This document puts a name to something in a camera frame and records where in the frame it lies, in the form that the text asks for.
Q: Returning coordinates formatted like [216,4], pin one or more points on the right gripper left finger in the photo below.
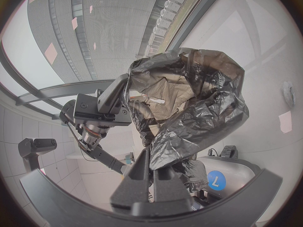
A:
[135,185]

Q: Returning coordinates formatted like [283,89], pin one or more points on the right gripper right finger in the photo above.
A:
[170,188]

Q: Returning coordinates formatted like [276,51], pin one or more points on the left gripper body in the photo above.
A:
[87,112]

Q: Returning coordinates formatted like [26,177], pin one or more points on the black plastic bag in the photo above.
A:
[208,117]

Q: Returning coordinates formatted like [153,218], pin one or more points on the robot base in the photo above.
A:
[236,171]

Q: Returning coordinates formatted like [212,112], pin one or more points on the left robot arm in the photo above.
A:
[104,156]

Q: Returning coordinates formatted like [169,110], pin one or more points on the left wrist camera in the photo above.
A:
[111,96]

